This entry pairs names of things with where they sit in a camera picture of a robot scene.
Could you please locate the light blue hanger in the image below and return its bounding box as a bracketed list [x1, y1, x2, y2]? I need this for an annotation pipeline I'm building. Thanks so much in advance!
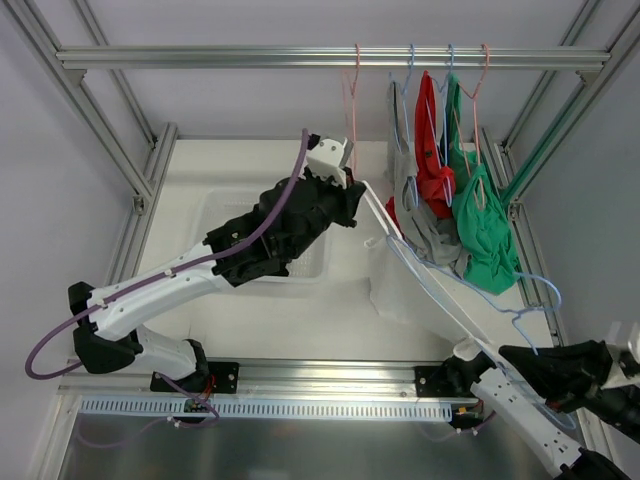
[434, 44, 455, 207]
[386, 44, 420, 216]
[387, 234, 579, 431]

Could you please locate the white tank top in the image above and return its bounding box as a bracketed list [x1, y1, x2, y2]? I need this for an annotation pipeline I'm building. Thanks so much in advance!
[363, 184, 526, 367]

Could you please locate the pink hanger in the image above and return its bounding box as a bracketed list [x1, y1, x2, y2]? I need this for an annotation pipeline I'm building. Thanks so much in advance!
[457, 43, 491, 211]
[341, 43, 361, 174]

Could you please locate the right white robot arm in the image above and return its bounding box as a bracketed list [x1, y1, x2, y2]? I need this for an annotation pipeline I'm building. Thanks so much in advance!
[445, 338, 639, 479]

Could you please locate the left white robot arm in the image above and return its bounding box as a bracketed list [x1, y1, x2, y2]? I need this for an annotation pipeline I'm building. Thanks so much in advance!
[68, 171, 366, 393]

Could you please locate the red tank top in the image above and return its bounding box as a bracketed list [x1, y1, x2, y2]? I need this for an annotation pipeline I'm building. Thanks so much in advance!
[385, 71, 455, 225]

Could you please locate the grey tank top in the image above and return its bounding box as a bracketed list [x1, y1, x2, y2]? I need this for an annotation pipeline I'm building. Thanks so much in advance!
[386, 81, 470, 277]

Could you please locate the green tank top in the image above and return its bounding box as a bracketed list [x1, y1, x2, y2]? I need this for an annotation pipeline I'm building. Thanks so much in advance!
[446, 75, 519, 295]

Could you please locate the white plastic basket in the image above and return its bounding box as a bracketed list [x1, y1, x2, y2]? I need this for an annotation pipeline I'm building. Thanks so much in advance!
[189, 183, 331, 297]

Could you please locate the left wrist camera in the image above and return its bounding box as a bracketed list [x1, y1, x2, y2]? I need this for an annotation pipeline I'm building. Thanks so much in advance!
[306, 134, 354, 189]

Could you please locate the aluminium frame right post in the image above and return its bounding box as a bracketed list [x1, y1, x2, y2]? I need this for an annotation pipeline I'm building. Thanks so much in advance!
[479, 1, 639, 207]

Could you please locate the aluminium frame post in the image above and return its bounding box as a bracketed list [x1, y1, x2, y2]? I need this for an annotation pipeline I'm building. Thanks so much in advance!
[0, 0, 179, 216]
[479, 1, 639, 207]

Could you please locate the aluminium frame left post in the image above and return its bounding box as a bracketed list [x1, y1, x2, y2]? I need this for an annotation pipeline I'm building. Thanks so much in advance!
[0, 0, 179, 216]

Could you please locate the aluminium front rail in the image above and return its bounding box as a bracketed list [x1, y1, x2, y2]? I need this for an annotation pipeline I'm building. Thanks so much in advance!
[57, 358, 442, 402]

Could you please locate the white slotted cable duct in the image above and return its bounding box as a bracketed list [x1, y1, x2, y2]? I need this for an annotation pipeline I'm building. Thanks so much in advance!
[79, 396, 453, 423]

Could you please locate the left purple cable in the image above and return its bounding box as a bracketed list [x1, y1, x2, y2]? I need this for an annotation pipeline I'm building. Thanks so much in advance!
[24, 127, 321, 384]

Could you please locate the aluminium hanging rail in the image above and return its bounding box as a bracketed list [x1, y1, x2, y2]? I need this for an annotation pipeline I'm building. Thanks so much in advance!
[56, 45, 612, 72]

